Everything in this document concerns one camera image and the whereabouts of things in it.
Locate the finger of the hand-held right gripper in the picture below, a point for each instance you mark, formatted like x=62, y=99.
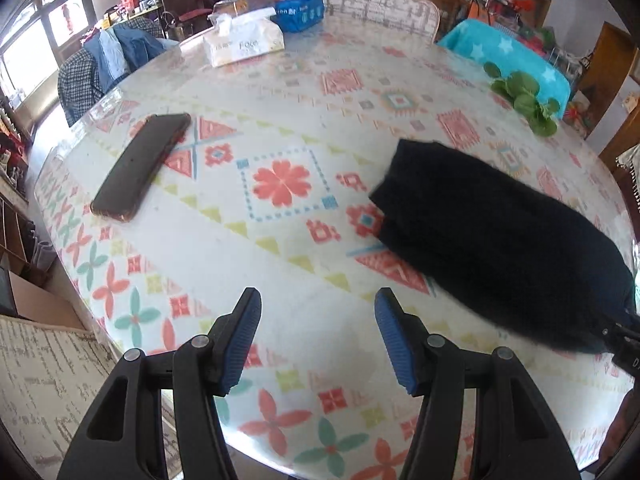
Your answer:
x=625, y=342

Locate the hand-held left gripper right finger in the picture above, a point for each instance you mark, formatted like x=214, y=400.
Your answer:
x=396, y=345

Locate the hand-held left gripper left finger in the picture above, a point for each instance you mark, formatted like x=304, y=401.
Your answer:
x=239, y=340

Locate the black pants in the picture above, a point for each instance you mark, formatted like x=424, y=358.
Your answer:
x=492, y=240

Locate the patterned tablecloth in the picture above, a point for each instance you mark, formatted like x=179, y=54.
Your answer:
x=280, y=130

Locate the green leafy vegetable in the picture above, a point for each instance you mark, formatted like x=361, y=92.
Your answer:
x=525, y=97

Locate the wooden door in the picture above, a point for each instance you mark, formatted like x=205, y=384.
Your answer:
x=607, y=65

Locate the white tissue pack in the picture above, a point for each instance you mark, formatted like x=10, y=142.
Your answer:
x=245, y=42

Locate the blue denim jacket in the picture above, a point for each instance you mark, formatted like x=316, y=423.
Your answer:
x=125, y=50

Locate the teal star blanket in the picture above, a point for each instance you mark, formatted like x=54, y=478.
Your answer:
x=500, y=50

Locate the blue wet wipes packet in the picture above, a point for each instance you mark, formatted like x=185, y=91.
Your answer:
x=298, y=12

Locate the dark wooden chair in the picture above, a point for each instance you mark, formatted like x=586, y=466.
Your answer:
x=182, y=5

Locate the grey patterned chair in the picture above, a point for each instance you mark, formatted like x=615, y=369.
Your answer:
x=380, y=5

